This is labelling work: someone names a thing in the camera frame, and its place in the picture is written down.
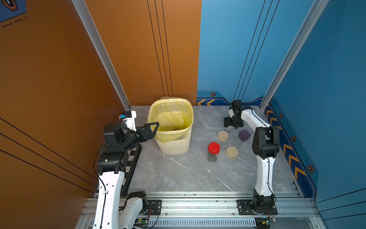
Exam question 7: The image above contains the green circuit board left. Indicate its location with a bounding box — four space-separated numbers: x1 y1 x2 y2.
133 218 149 229

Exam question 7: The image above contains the aluminium corner post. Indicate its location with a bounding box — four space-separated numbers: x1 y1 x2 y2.
259 0 328 112
72 0 131 110

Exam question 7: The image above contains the purple embossed toy cube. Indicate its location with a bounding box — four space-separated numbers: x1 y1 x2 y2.
238 130 251 142

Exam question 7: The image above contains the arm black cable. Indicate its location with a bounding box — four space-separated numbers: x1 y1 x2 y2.
248 110 278 201
92 140 132 229

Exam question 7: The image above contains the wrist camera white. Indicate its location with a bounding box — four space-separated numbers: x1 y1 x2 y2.
229 107 234 118
119 111 137 131

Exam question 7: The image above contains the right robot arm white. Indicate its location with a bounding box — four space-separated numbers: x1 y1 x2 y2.
224 100 280 215

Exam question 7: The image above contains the beige jar lid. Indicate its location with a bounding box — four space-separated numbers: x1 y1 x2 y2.
226 146 239 159
217 131 229 142

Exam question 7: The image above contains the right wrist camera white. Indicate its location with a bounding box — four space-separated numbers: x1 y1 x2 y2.
229 107 234 118

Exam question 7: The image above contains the green circuit board right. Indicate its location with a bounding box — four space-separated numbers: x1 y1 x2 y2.
261 217 277 227

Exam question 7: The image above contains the black white checkerboard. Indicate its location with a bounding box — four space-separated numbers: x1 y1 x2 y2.
120 144 143 197

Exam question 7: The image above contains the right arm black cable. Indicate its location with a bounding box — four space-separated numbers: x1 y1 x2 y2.
248 110 278 201

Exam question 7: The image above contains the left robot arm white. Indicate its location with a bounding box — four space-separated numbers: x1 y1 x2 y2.
93 122 159 229

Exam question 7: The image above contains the aluminium corner post right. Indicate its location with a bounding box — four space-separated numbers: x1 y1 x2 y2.
259 0 328 112

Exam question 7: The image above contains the green circuit board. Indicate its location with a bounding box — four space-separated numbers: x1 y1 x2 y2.
261 217 277 227
133 218 149 229

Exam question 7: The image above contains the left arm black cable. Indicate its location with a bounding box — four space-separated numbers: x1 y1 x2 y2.
92 140 132 229

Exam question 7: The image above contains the aluminium corner post left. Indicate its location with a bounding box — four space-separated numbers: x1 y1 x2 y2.
72 0 131 110

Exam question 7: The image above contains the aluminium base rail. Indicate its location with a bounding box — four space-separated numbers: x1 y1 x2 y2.
77 191 327 229

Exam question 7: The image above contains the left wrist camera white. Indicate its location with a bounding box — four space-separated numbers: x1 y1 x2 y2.
119 111 137 131

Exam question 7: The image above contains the glass jar red lid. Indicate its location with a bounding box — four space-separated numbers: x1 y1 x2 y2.
207 142 220 162

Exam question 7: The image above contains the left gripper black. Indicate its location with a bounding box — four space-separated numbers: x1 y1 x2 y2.
120 122 158 153

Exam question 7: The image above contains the cream waste basket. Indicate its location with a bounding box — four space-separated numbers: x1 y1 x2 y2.
147 97 194 155

